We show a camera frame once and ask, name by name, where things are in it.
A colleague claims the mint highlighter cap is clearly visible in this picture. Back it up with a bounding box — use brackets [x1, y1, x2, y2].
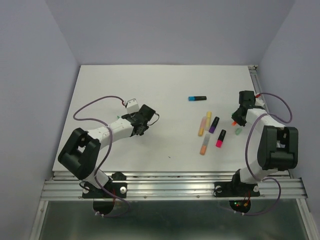
[235, 128, 242, 135]

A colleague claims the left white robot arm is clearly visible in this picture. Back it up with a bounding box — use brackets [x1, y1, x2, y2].
[57, 104, 157, 197]

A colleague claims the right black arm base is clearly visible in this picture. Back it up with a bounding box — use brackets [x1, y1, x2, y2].
[213, 170, 260, 215]

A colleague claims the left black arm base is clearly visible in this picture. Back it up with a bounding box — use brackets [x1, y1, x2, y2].
[79, 172, 131, 218]

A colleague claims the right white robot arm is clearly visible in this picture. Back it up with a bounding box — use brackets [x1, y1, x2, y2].
[230, 90, 299, 195]

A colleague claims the purple highlighter black body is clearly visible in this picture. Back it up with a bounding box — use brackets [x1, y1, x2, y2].
[208, 116, 220, 134]

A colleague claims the pink highlighter black body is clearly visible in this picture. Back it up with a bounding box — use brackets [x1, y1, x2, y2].
[215, 129, 227, 148]

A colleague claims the yellow pastel highlighter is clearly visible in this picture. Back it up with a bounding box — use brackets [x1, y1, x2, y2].
[204, 111, 212, 131]

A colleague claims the blue highlighter black body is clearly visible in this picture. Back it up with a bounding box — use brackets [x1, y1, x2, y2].
[188, 96, 207, 102]

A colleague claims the peach pastel highlighter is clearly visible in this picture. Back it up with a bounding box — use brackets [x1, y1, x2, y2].
[197, 116, 207, 137]

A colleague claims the orange pastel highlighter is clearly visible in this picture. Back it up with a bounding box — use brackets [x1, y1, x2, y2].
[199, 133, 211, 156]

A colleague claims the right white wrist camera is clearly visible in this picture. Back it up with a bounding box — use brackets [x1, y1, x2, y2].
[255, 94, 265, 108]

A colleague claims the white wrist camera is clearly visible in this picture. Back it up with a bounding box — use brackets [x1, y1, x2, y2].
[255, 94, 265, 108]
[126, 98, 140, 114]

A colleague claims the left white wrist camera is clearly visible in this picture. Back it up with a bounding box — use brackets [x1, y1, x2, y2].
[126, 98, 140, 114]

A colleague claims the aluminium right side rail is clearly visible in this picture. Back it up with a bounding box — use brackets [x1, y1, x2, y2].
[248, 65, 269, 112]

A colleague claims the aluminium rail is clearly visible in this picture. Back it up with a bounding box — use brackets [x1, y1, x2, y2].
[248, 65, 269, 112]
[40, 171, 308, 201]

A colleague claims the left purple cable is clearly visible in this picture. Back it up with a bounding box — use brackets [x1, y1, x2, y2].
[73, 95, 132, 218]

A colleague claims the purple cable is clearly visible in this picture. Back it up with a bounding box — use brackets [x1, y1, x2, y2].
[73, 95, 132, 218]
[234, 92, 293, 217]

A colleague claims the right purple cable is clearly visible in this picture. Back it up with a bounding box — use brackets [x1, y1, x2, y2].
[234, 92, 293, 217]

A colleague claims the aluminium front rail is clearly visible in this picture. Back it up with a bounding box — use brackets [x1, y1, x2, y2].
[40, 171, 308, 201]

